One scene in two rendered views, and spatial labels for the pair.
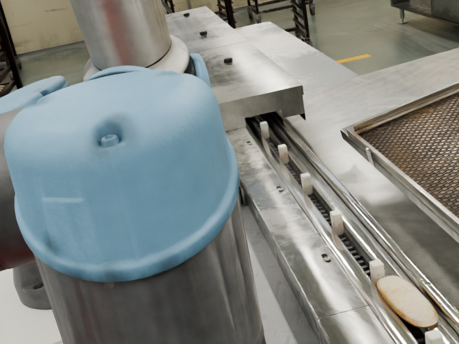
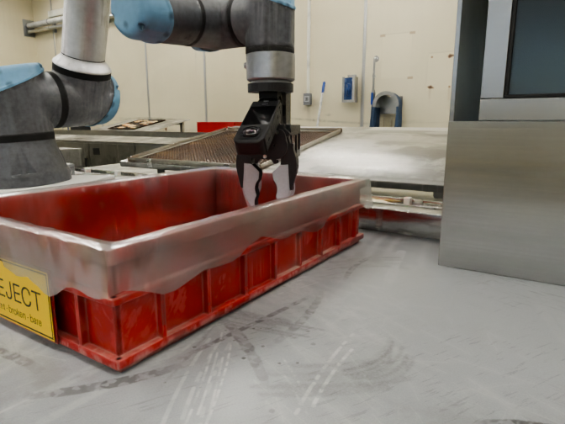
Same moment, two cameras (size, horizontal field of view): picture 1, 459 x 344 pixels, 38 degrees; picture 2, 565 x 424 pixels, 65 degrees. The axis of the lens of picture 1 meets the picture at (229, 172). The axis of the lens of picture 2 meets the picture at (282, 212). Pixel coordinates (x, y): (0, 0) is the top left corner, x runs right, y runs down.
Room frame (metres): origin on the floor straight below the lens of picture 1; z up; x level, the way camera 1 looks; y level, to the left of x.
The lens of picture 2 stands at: (-0.24, 0.58, 1.01)
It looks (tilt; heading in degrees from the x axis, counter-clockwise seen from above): 12 degrees down; 309
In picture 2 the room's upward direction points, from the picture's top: straight up
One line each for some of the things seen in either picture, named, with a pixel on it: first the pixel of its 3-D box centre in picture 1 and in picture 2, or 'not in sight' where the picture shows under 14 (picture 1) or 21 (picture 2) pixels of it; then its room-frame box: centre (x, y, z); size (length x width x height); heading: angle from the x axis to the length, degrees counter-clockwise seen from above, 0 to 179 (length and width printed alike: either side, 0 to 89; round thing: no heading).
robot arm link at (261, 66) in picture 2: not in sight; (268, 70); (0.22, 0.04, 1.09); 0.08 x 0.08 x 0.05
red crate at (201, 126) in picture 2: not in sight; (224, 127); (3.39, -2.91, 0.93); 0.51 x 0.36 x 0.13; 10
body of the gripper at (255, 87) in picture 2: not in sight; (271, 124); (0.22, 0.03, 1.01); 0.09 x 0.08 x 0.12; 112
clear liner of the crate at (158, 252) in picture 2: not in sight; (187, 223); (0.22, 0.21, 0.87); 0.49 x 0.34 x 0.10; 96
